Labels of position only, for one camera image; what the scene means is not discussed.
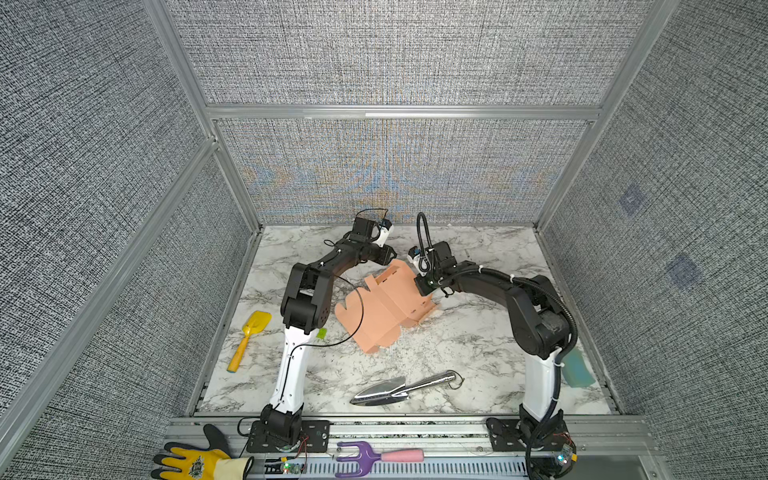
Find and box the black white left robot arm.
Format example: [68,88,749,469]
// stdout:
[260,216,396,442]

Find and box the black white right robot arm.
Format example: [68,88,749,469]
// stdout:
[409,212,578,428]

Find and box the yellow toy shovel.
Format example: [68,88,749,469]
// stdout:
[227,311,272,373]

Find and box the silver metal garden trowel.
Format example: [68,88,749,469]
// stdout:
[349,370,464,406]

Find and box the green sponge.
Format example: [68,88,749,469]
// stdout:
[562,348,595,389]

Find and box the purple pink garden fork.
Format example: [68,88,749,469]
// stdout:
[334,441,425,479]

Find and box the yellow black work glove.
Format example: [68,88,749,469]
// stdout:
[150,424,254,480]

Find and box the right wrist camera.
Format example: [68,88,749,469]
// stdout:
[407,246,430,275]

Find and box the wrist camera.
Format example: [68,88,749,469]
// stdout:
[407,246,430,275]
[373,218,392,247]

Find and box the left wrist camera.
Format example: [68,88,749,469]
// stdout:
[373,218,392,247]

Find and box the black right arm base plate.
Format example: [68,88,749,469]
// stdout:
[485,416,541,452]

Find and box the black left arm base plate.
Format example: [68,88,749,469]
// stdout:
[245,420,331,454]

